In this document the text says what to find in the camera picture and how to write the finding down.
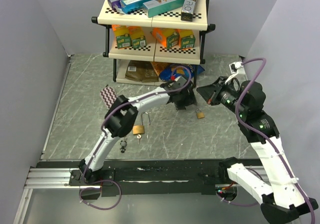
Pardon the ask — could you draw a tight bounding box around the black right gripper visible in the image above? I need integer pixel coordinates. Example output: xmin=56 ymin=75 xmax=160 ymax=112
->
xmin=196 ymin=76 xmax=248 ymax=117

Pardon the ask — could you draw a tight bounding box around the large brass padlock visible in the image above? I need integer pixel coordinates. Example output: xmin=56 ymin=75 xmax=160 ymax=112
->
xmin=132 ymin=112 xmax=151 ymax=135

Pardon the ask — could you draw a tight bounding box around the key with panda keychain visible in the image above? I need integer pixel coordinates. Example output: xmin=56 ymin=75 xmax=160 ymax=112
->
xmin=120 ymin=138 xmax=127 ymax=153

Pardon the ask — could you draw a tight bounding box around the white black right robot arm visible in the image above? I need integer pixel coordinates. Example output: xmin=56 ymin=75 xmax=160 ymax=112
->
xmin=197 ymin=77 xmax=319 ymax=223

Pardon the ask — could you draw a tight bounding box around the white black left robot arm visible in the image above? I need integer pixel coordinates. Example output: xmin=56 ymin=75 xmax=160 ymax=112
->
xmin=79 ymin=75 xmax=197 ymax=185

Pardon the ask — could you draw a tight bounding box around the medium brass padlock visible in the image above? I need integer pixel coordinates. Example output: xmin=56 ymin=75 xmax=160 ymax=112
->
xmin=196 ymin=109 xmax=205 ymax=119

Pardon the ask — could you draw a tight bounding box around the blue chips bag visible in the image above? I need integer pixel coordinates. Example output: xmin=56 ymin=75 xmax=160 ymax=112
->
xmin=159 ymin=64 xmax=205 ymax=81

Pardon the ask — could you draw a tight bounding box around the orange snack bag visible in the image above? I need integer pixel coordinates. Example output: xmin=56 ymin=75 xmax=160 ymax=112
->
xmin=151 ymin=62 xmax=170 ymax=77

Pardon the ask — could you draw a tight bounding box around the brown snack bag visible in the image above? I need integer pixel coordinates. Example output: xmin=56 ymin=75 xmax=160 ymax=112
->
xmin=125 ymin=60 xmax=159 ymax=83

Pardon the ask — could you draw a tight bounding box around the orange green box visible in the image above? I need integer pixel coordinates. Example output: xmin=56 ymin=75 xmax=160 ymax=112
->
xmin=128 ymin=26 xmax=147 ymax=49
xmin=111 ymin=25 xmax=132 ymax=49
xmin=177 ymin=29 xmax=196 ymax=50
xmin=152 ymin=28 xmax=179 ymax=49

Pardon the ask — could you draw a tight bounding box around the cream three-tier shelf rack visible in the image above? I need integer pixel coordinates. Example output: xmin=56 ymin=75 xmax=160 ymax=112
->
xmin=91 ymin=0 xmax=216 ymax=89

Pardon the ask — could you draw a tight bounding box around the purple striped sponge pad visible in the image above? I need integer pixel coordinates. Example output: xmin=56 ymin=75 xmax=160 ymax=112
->
xmin=100 ymin=85 xmax=117 ymax=109

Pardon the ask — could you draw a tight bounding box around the silver RIO box right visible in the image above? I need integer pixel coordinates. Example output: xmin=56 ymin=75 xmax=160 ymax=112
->
xmin=180 ymin=0 xmax=197 ymax=22

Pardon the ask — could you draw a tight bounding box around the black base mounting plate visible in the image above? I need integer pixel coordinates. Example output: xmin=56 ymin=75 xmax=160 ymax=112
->
xmin=69 ymin=157 xmax=235 ymax=197

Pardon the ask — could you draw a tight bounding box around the teal RIO box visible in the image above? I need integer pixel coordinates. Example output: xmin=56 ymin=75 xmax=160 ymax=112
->
xmin=142 ymin=0 xmax=185 ymax=18

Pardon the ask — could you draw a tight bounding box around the blue toothpaste box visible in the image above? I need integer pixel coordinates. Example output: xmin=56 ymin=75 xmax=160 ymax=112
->
xmin=117 ymin=0 xmax=152 ymax=14

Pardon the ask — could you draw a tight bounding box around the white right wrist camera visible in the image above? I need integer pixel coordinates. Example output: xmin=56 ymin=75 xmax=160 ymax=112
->
xmin=224 ymin=61 xmax=246 ymax=85

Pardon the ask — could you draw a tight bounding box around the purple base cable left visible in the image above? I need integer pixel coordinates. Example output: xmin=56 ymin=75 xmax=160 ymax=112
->
xmin=79 ymin=180 xmax=122 ymax=211

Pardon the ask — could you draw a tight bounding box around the aluminium rail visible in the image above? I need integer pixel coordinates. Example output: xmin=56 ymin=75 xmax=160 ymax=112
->
xmin=23 ymin=166 xmax=81 ymax=190

